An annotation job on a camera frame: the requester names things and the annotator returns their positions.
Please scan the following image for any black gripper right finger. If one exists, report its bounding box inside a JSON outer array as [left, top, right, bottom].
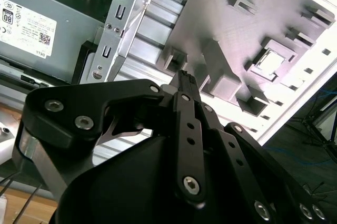
[[188, 74, 330, 224]]

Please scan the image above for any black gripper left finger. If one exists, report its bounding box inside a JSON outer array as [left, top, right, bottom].
[[12, 70, 208, 206]]

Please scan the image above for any silver CPU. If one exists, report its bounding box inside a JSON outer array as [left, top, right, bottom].
[[256, 49, 287, 75]]

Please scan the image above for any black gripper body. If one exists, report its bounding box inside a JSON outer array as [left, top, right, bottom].
[[49, 136, 257, 224]]

